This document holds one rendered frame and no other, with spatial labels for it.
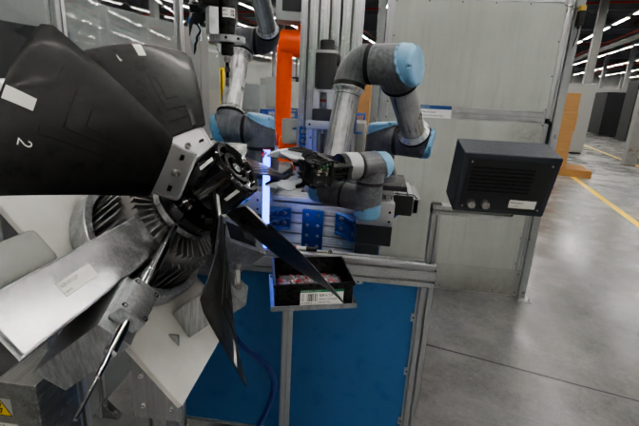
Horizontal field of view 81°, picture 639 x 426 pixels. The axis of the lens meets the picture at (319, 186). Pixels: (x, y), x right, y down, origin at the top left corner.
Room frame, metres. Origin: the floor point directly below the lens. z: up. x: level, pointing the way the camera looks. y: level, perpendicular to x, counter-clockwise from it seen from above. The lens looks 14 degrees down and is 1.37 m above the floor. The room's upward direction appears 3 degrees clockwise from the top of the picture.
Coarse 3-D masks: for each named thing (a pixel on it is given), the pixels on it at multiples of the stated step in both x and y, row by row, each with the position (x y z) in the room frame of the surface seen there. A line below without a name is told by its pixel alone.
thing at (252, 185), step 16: (224, 144) 0.71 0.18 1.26; (224, 160) 0.67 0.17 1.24; (240, 160) 0.73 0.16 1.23; (192, 176) 0.65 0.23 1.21; (208, 176) 0.64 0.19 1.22; (224, 176) 0.63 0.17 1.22; (240, 176) 0.67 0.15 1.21; (192, 192) 0.64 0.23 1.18; (208, 192) 0.63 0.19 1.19; (224, 192) 0.64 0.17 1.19; (240, 192) 0.64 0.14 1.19; (176, 208) 0.63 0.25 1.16; (192, 208) 0.65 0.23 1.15; (208, 208) 0.64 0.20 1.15; (224, 208) 0.66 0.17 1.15; (192, 224) 0.63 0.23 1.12
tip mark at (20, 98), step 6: (6, 90) 0.43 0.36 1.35; (12, 90) 0.43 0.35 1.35; (18, 90) 0.44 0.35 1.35; (6, 96) 0.43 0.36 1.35; (12, 96) 0.43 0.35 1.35; (18, 96) 0.44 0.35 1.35; (24, 96) 0.44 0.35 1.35; (30, 96) 0.45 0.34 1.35; (12, 102) 0.43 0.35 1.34; (18, 102) 0.43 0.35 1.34; (24, 102) 0.44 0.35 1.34; (30, 102) 0.45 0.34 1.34; (30, 108) 0.44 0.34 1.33
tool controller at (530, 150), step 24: (456, 144) 1.12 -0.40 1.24; (480, 144) 1.08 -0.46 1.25; (504, 144) 1.09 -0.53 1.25; (528, 144) 1.09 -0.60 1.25; (456, 168) 1.08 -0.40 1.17; (480, 168) 1.03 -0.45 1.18; (504, 168) 1.02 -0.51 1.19; (528, 168) 1.01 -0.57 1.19; (552, 168) 1.01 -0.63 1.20; (456, 192) 1.06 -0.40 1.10; (480, 192) 1.04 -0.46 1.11; (504, 192) 1.03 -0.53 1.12; (528, 192) 1.03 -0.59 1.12
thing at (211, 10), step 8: (200, 0) 0.77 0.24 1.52; (208, 0) 0.75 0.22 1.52; (216, 0) 0.76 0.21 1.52; (208, 8) 0.76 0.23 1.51; (216, 8) 0.76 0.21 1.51; (208, 16) 0.76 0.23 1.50; (216, 16) 0.76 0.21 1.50; (208, 24) 0.76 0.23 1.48; (216, 24) 0.76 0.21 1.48; (208, 32) 0.76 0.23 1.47; (216, 32) 0.76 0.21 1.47; (216, 40) 0.76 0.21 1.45; (224, 40) 0.76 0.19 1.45; (232, 40) 0.76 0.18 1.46; (240, 40) 0.77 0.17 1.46
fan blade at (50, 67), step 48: (48, 48) 0.49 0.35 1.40; (0, 96) 0.42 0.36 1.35; (48, 96) 0.47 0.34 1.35; (96, 96) 0.52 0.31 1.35; (0, 144) 0.41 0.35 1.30; (48, 144) 0.45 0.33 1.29; (96, 144) 0.50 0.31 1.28; (144, 144) 0.57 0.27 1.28; (0, 192) 0.39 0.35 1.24; (48, 192) 0.44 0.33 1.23; (96, 192) 0.50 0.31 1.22; (144, 192) 0.57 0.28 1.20
